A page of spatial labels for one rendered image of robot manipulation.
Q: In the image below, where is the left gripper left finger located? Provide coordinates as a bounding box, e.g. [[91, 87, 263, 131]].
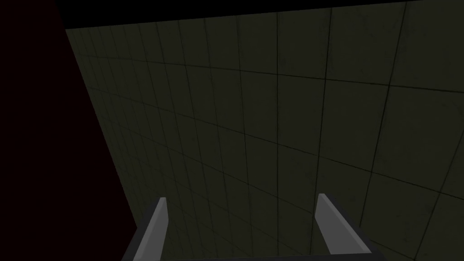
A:
[[121, 197, 169, 261]]

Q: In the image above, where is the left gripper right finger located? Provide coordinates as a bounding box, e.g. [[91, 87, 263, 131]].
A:
[[314, 193, 378, 256]]

